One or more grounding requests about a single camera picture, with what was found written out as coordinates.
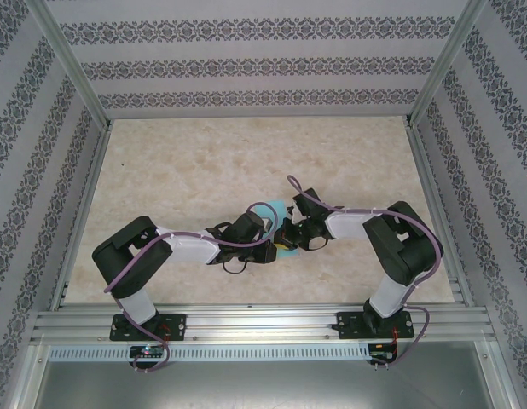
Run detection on light blue paper sheet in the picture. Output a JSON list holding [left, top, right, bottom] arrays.
[[253, 199, 299, 260]]

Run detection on grey sheet metal tray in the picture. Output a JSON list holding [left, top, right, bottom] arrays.
[[22, 343, 520, 409]]

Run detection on circuit board with green light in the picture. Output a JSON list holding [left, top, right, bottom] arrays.
[[130, 345, 165, 358]]

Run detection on thin black cable loop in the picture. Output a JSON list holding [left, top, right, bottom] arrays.
[[222, 258, 248, 275], [304, 235, 332, 253]]

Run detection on wide aluminium base rail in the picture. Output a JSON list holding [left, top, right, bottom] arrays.
[[31, 302, 497, 344]]

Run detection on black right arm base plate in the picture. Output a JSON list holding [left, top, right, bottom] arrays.
[[336, 310, 414, 341]]

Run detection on slotted grey cable duct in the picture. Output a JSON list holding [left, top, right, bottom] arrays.
[[48, 343, 371, 362]]

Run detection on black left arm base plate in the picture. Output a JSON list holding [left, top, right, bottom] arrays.
[[111, 313, 188, 343]]

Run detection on aluminium table edge rail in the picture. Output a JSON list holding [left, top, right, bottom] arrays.
[[406, 123, 476, 306], [48, 121, 115, 311]]

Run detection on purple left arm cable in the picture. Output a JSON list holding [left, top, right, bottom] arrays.
[[104, 200, 290, 376]]

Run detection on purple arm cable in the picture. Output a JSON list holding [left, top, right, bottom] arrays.
[[287, 174, 443, 372], [104, 200, 290, 376]]

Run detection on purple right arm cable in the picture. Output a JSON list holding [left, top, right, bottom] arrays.
[[287, 174, 443, 372]]

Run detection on aluminium frame post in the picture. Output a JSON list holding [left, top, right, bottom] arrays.
[[403, 0, 490, 129], [35, 0, 113, 129]]

